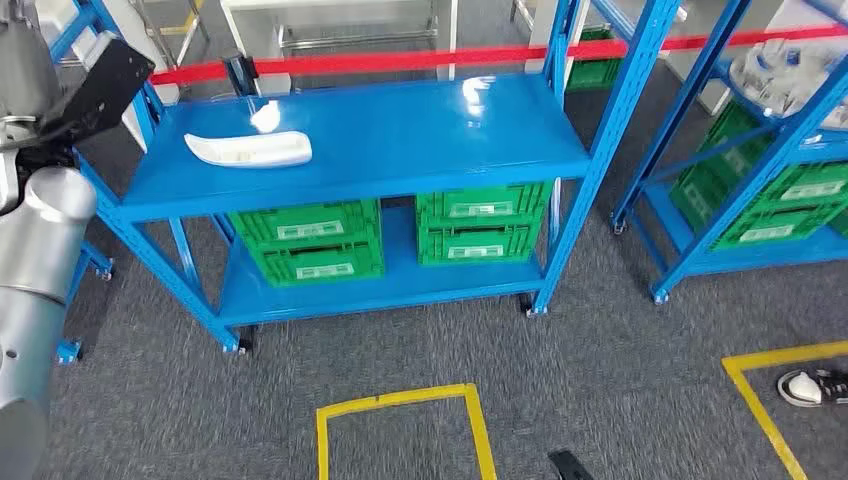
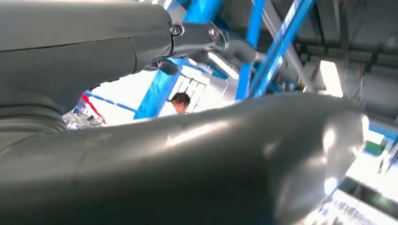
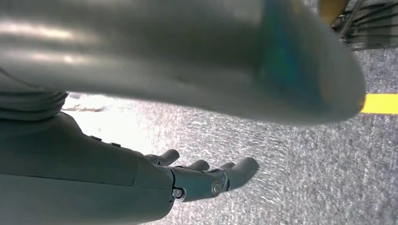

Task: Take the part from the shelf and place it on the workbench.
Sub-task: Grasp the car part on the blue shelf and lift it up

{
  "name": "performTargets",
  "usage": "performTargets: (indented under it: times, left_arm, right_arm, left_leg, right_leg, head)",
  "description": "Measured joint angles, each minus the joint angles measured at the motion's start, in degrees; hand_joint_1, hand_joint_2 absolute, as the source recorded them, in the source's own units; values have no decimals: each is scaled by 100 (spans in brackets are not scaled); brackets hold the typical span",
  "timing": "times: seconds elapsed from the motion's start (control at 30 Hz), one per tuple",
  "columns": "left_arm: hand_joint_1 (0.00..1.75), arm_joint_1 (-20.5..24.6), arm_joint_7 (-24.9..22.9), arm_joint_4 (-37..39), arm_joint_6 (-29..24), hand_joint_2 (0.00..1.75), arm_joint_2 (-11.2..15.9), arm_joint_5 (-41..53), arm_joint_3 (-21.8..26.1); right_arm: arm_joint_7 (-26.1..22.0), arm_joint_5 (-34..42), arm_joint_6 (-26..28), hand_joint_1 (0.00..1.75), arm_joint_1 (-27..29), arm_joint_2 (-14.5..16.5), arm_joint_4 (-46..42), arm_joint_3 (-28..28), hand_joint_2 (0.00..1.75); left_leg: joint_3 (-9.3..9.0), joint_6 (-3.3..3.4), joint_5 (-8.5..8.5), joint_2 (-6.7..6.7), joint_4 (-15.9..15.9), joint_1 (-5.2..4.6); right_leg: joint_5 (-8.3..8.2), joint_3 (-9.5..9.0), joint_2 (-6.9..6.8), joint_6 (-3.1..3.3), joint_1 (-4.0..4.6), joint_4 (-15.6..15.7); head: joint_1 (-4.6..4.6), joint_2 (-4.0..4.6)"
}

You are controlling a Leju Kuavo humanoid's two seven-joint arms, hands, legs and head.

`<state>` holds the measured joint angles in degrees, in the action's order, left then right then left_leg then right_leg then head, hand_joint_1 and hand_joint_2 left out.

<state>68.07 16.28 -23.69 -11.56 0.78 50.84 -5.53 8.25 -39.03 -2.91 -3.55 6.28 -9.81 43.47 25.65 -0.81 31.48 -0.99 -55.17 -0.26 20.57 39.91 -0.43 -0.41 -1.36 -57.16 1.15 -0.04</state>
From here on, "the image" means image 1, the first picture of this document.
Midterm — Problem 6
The black robot body part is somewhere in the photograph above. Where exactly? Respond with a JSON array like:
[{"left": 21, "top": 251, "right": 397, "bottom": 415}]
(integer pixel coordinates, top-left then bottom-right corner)
[{"left": 548, "top": 450, "right": 594, "bottom": 480}]

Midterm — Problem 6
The person's shoe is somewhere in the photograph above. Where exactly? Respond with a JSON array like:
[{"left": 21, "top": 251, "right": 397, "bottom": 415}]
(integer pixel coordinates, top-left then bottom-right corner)
[{"left": 776, "top": 368, "right": 848, "bottom": 409}]

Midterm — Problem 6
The pile of white parts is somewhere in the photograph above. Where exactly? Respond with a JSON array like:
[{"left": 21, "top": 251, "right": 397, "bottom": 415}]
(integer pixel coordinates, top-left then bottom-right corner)
[{"left": 728, "top": 36, "right": 848, "bottom": 130}]

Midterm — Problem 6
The blue metal shelf rack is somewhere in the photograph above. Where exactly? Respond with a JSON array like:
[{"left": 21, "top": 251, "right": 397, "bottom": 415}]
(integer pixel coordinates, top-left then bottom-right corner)
[
  {"left": 56, "top": 241, "right": 115, "bottom": 367},
  {"left": 49, "top": 0, "right": 684, "bottom": 356},
  {"left": 589, "top": 0, "right": 848, "bottom": 306}
]

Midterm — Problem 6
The red barrier belt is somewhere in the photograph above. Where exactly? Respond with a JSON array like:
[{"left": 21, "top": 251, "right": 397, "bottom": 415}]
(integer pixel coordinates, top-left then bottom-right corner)
[{"left": 148, "top": 25, "right": 848, "bottom": 87}]

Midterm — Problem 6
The yellow floor tape square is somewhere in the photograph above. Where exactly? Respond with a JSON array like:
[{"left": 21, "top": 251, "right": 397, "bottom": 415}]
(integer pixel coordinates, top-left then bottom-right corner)
[
  {"left": 315, "top": 382, "right": 498, "bottom": 480},
  {"left": 722, "top": 341, "right": 848, "bottom": 480}
]

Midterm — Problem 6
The chrome metal frame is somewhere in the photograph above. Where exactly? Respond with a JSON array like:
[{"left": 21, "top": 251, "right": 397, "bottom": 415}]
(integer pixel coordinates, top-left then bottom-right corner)
[{"left": 132, "top": 0, "right": 208, "bottom": 68}]

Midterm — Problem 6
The white curved plastic part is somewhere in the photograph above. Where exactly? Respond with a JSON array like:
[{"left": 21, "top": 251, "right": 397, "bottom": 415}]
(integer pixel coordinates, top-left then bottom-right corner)
[{"left": 183, "top": 130, "right": 314, "bottom": 169}]

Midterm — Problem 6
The black stanchion post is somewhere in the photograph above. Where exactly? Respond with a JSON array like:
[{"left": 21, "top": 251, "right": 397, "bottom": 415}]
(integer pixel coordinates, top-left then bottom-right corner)
[{"left": 221, "top": 52, "right": 261, "bottom": 99}]

